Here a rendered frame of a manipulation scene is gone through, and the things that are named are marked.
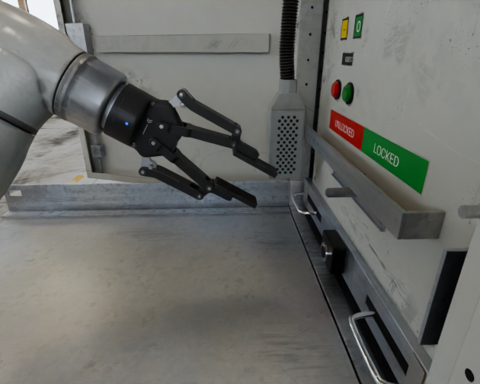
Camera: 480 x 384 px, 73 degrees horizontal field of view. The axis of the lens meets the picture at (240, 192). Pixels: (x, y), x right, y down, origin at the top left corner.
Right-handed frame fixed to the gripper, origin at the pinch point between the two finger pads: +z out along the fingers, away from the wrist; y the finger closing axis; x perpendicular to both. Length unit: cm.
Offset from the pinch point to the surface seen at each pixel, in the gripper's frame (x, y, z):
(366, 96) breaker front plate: -1.4, -18.3, 8.7
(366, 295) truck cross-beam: 10.9, 3.2, 19.9
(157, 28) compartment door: -47, -9, -28
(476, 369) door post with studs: 31.3, -5.5, 11.2
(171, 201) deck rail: -27.8, 22.7, -6.1
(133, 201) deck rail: -27.8, 27.1, -13.9
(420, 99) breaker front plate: 11.6, -19.4, 8.0
